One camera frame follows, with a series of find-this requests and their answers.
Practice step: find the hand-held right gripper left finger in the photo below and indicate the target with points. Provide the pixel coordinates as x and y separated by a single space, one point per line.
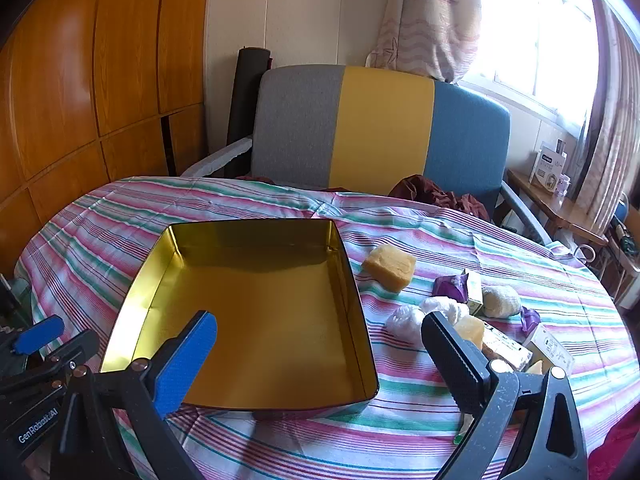
185 360

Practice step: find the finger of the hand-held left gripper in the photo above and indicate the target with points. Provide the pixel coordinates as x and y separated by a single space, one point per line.
75 345
37 337

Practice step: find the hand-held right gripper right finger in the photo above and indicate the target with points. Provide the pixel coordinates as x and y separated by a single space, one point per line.
455 360

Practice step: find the green edged scouring pad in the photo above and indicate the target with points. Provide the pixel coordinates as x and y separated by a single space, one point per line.
505 350

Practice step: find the green box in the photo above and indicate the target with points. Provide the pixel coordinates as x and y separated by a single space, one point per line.
474 292

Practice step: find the cream sock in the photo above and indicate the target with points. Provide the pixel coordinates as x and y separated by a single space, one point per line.
500 301

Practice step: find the small yellow soap piece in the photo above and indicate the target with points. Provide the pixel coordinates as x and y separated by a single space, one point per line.
536 368

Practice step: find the gold tin box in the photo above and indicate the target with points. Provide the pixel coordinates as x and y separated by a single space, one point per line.
260 310

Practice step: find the large yellow soap block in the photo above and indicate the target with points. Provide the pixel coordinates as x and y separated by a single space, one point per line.
390 267

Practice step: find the striped tablecloth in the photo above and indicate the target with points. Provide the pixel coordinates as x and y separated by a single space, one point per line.
450 220

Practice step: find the dark red cloth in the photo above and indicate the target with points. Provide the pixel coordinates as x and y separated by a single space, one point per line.
425 192

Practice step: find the wooden side table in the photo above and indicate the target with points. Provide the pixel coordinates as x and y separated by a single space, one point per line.
550 205

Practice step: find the wooden folding chair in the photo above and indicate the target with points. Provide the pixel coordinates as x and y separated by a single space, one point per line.
617 260

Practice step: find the purple jar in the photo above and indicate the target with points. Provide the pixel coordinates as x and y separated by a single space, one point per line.
564 185

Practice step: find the white carton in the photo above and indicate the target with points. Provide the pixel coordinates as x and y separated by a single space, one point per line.
545 170

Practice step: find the wooden wardrobe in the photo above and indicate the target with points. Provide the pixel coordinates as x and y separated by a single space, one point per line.
75 85

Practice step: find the grey yellow blue armchair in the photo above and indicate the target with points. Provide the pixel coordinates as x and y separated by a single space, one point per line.
300 125

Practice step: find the black rolled mat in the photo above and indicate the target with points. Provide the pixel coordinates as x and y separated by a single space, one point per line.
245 100

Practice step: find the hanging patterned curtain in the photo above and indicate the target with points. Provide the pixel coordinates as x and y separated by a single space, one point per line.
615 135

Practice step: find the window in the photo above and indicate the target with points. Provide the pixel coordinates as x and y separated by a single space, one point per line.
540 45

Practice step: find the bunched patterned curtain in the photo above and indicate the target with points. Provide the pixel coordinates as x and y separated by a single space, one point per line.
425 25

